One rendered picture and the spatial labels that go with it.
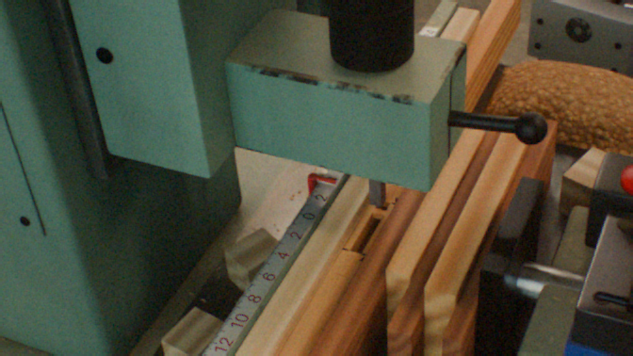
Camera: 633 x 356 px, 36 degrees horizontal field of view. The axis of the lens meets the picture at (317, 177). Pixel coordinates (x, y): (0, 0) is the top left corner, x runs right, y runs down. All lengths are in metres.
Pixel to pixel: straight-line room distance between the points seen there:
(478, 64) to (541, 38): 0.46
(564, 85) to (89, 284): 0.40
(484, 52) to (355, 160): 0.26
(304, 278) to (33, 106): 0.20
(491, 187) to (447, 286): 0.09
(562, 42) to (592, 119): 0.47
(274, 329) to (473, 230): 0.14
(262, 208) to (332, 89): 0.34
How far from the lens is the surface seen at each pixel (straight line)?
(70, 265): 0.71
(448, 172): 0.69
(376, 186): 0.66
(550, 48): 1.28
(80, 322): 0.75
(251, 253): 0.81
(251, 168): 0.95
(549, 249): 0.72
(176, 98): 0.60
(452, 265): 0.60
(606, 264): 0.57
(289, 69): 0.59
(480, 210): 0.64
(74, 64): 0.62
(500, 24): 0.88
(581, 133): 0.81
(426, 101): 0.56
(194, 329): 0.76
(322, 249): 0.64
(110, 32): 0.60
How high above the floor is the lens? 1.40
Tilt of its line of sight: 40 degrees down
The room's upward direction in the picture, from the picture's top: 5 degrees counter-clockwise
